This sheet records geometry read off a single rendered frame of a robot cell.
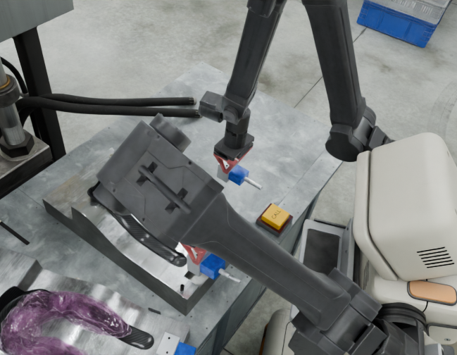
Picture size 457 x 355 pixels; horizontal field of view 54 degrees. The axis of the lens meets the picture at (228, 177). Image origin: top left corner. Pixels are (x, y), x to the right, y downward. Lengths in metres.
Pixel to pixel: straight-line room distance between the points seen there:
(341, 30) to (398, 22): 3.30
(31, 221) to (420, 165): 1.00
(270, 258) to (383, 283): 0.33
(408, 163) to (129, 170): 0.47
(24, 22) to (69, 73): 1.70
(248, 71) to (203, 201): 0.55
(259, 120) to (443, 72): 2.46
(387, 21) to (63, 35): 2.54
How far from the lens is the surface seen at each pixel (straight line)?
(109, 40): 3.51
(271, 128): 1.60
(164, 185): 0.43
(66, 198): 1.29
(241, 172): 1.23
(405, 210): 0.70
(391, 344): 0.72
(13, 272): 1.14
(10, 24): 1.50
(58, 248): 1.28
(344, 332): 0.68
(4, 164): 1.53
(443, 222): 0.69
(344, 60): 0.81
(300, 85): 3.23
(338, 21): 0.76
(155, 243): 1.16
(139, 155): 0.46
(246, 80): 0.95
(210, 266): 1.01
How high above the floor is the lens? 1.85
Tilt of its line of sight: 48 degrees down
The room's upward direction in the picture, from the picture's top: 9 degrees clockwise
